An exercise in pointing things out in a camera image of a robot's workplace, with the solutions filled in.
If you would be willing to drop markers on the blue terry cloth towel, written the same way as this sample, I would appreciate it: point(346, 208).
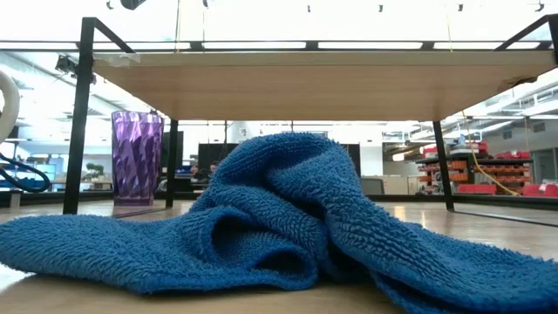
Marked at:
point(283, 196)

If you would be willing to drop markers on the small potted plant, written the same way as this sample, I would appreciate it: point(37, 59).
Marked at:
point(95, 171)

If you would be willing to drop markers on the wooden shelf with black legs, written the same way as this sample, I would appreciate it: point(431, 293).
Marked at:
point(305, 91)

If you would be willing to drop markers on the black monitor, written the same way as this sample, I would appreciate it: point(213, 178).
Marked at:
point(211, 152)
point(355, 159)

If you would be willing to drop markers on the red storage bin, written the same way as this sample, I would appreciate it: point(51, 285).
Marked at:
point(540, 190)

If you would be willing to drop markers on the grey box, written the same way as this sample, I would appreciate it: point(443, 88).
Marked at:
point(372, 186)

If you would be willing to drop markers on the person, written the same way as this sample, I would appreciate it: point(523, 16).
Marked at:
point(213, 166)
point(194, 171)

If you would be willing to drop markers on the purple plastic tumbler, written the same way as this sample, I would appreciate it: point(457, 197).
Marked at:
point(137, 157)

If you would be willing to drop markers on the shelving rack with red bins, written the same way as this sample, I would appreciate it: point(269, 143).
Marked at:
point(501, 174)

